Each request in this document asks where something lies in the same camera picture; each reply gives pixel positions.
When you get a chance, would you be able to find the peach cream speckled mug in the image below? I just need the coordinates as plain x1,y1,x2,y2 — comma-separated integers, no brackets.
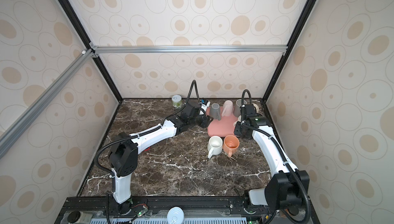
223,135,240,157

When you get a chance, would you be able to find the white ceramic mug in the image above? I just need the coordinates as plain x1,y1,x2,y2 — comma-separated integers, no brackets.
207,136,223,159

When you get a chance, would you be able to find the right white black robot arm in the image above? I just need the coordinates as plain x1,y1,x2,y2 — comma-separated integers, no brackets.
234,97,312,224

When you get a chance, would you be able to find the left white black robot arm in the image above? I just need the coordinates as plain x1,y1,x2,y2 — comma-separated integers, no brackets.
93,80,213,204

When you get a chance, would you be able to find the small grey mug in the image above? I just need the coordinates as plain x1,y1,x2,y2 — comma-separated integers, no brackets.
209,103,221,120

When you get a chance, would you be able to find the large grey mug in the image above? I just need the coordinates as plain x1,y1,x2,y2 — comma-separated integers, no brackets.
233,99,242,118

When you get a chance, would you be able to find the pink mug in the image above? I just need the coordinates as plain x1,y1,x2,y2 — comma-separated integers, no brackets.
221,100,234,117

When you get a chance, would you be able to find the beige round mug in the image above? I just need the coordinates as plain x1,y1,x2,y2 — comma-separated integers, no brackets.
253,103,260,113

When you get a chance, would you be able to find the pink plastic tray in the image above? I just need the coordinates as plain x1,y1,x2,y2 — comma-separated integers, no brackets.
206,107,239,137

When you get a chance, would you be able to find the small green white can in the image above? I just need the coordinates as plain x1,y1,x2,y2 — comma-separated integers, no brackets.
171,95,183,109

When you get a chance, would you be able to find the white round lamp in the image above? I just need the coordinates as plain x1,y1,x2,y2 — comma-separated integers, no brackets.
167,207,185,224

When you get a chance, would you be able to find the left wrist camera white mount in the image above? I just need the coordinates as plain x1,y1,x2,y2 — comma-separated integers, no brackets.
199,98,210,115

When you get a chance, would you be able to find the horizontal aluminium frame bar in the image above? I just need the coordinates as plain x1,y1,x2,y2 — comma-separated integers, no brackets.
92,44,288,54

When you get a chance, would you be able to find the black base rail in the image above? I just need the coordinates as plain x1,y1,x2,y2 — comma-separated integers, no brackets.
55,195,321,224

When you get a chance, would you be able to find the left slanted aluminium frame bar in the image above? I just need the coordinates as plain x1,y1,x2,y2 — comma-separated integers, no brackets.
1,49,92,157

